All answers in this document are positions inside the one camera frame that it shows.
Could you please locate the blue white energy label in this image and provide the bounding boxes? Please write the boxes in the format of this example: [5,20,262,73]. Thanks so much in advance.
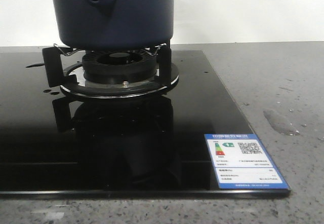
[205,134,289,190]

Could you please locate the black glass gas cooktop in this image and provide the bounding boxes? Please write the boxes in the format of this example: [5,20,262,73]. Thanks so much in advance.
[1,50,291,199]

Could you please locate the black pot support grate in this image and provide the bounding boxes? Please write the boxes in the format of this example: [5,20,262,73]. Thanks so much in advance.
[42,38,172,88]

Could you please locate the dark blue cooking pot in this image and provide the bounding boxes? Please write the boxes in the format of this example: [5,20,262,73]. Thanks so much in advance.
[53,0,174,50]

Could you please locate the round chrome burner tray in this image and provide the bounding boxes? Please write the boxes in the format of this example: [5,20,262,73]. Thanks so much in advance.
[60,63,179,99]

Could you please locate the black gas burner head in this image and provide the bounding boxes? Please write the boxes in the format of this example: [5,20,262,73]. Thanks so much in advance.
[82,51,157,84]

